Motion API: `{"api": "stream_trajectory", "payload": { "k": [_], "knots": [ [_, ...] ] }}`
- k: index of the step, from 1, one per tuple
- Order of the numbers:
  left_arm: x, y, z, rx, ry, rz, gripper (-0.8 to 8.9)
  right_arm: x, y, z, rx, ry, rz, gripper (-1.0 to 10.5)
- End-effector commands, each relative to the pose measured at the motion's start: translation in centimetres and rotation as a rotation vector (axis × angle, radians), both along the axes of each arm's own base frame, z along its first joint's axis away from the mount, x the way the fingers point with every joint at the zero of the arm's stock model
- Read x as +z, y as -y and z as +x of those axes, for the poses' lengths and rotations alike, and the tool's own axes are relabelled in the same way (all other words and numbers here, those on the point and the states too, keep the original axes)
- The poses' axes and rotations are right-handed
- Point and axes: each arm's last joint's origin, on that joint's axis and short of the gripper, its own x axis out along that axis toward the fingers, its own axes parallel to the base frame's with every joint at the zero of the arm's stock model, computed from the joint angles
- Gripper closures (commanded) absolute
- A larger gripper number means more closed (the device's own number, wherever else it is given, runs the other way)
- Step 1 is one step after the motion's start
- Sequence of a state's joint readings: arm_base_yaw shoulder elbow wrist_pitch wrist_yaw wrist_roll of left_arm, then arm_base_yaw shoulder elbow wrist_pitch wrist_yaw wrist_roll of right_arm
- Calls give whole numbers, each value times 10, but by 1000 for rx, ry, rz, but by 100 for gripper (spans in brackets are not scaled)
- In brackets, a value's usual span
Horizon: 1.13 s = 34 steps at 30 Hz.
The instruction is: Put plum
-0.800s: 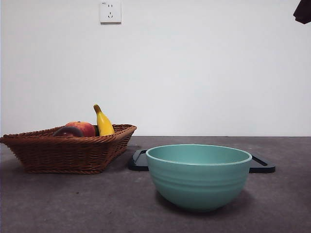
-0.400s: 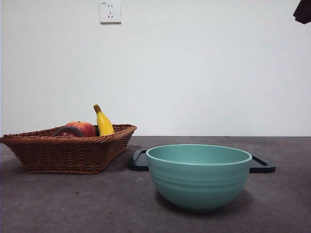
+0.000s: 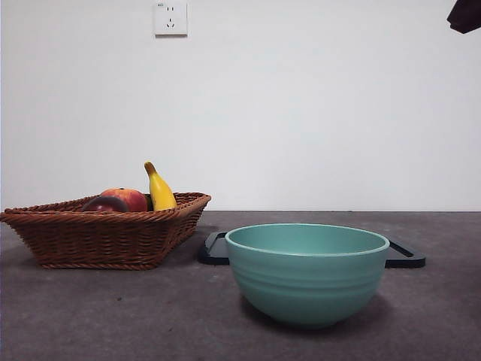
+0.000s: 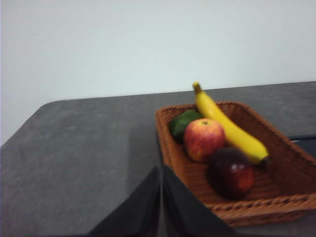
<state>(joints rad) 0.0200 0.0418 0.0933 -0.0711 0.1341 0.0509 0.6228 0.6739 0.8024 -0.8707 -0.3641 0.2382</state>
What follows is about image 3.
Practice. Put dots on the white wall socket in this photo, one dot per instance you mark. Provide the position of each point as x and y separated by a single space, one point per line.
171 19

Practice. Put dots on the teal ribbed bowl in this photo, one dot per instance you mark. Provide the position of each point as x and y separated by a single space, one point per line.
308 289

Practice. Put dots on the yellow banana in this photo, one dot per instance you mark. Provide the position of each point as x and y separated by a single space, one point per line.
161 193

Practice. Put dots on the black rectangular tray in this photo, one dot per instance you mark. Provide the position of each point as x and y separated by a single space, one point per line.
214 250

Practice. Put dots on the red orange peach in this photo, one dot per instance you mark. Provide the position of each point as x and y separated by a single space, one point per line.
135 199

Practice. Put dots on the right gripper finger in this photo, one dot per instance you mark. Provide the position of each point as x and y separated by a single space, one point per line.
467 15

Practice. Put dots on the brown wicker basket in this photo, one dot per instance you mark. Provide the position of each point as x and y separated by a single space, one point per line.
97 240

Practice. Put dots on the dark purple plum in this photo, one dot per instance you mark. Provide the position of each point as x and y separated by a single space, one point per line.
105 205

